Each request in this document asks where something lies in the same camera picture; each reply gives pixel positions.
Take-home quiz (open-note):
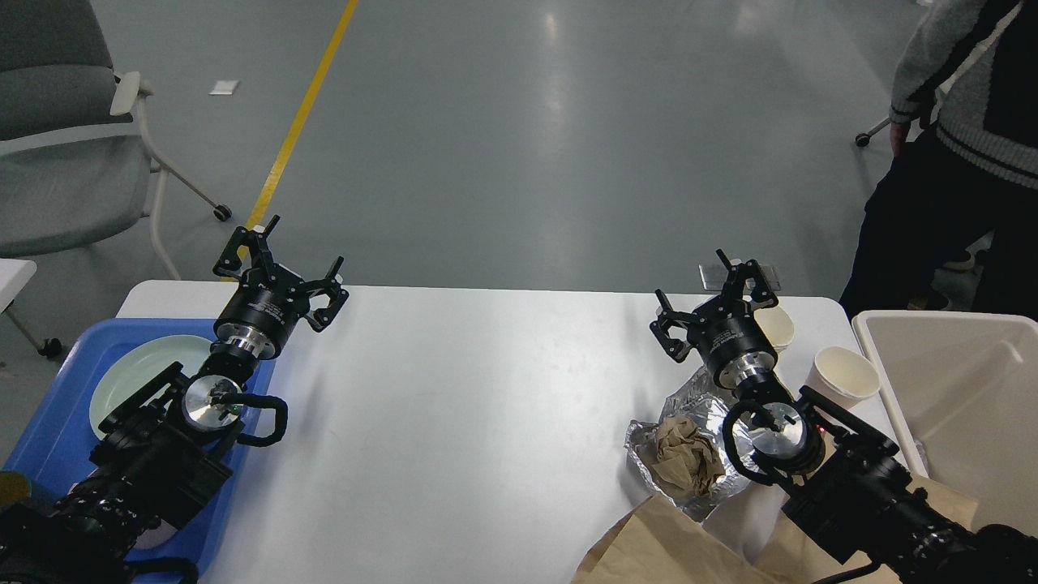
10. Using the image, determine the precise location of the pink mug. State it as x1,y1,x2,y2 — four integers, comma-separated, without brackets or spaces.
133,521,177,550

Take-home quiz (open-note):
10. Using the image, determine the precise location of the white side table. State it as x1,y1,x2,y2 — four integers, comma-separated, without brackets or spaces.
1,258,64,361

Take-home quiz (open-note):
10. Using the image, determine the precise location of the crumpled brown paper ball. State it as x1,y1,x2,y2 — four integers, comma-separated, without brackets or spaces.
649,415,723,499

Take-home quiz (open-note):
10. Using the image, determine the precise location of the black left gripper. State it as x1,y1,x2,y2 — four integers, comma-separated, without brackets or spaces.
212,215,350,361

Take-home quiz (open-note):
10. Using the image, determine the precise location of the white paper cup behind gripper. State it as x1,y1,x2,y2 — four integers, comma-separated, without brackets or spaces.
753,306,795,354

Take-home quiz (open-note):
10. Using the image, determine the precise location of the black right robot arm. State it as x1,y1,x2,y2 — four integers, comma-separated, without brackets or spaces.
650,249,1037,583

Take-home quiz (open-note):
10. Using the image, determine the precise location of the crumpled aluminium foil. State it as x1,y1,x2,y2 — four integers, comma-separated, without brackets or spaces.
625,368,750,522

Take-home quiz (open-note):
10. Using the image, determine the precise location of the grey floor plate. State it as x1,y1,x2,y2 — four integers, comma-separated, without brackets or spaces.
698,263,783,291

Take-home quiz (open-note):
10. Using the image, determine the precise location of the green plate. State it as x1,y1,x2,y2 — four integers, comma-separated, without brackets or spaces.
88,335,212,440

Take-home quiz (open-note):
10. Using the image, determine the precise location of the person in grey sweater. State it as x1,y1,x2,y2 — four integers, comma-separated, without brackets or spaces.
840,1,1037,319

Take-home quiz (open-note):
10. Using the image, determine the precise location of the brown paper bag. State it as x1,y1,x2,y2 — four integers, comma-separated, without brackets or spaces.
572,475,980,584

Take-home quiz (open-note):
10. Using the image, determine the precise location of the blue plastic tray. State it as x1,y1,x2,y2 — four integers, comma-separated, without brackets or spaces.
4,319,234,574

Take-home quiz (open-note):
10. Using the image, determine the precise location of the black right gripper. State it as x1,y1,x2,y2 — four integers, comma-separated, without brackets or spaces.
650,249,779,392

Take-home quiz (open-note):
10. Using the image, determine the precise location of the dark teal mug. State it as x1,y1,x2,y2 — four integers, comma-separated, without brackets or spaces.
0,470,34,508

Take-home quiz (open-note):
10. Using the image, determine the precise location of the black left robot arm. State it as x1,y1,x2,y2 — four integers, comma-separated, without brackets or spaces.
2,216,349,583

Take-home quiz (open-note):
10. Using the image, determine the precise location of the grey office chair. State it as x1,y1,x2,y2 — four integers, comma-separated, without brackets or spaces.
1,1,231,277

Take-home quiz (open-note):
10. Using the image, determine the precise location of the beige plastic bin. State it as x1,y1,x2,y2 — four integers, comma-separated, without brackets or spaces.
852,311,1037,535

